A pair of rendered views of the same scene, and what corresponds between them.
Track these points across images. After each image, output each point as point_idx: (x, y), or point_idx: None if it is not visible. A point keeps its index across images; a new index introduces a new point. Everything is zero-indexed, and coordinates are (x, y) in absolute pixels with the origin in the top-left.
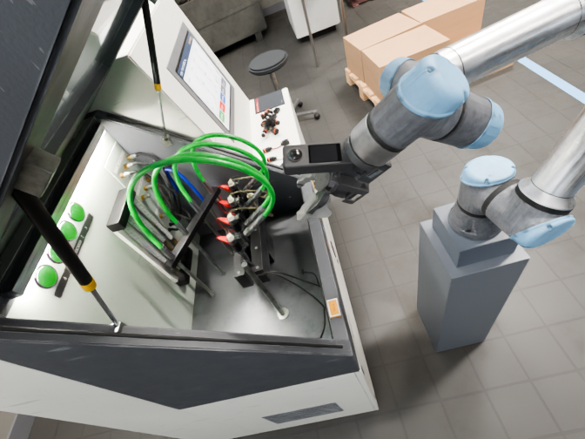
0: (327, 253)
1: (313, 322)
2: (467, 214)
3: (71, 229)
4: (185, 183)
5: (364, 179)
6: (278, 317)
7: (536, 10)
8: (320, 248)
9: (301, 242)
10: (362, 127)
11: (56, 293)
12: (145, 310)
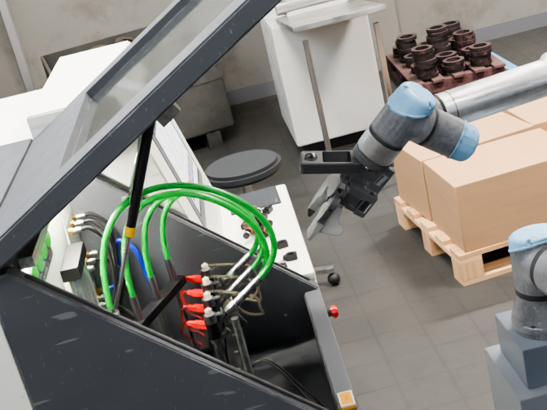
0: (341, 355)
1: None
2: (524, 299)
3: (46, 248)
4: (133, 270)
5: (373, 188)
6: None
7: (515, 70)
8: (331, 351)
9: (301, 374)
10: (366, 132)
11: None
12: None
